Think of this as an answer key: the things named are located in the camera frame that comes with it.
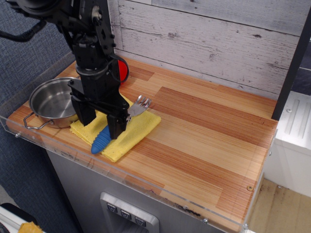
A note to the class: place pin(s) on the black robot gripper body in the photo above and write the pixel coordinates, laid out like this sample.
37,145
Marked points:
100,88

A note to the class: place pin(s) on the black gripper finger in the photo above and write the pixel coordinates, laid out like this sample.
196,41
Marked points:
117,125
85,113

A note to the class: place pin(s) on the blue handled metal fork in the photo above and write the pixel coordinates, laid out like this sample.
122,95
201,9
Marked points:
141,108

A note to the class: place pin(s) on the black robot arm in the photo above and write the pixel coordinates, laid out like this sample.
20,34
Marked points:
85,25

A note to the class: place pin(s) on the yellow folded towel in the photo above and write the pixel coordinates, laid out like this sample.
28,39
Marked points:
138,128

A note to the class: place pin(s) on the red plastic egg shell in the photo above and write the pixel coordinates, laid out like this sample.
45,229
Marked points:
123,71

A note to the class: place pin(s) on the stainless steel pot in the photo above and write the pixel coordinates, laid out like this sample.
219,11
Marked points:
51,103

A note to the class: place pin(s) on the silver toy fridge cabinet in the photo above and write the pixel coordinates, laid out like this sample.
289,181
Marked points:
83,185

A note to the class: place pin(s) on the grey dispenser button panel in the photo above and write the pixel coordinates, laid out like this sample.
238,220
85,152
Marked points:
122,217

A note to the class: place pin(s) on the yellow black object corner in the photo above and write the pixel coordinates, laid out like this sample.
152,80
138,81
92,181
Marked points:
15,220

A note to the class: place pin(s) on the clear acrylic edge guard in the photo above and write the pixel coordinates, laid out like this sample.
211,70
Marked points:
206,170

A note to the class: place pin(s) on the white ridged side cabinet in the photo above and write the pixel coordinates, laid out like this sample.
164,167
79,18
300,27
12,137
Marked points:
289,159

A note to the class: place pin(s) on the dark vertical post right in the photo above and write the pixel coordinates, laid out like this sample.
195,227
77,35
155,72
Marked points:
293,68

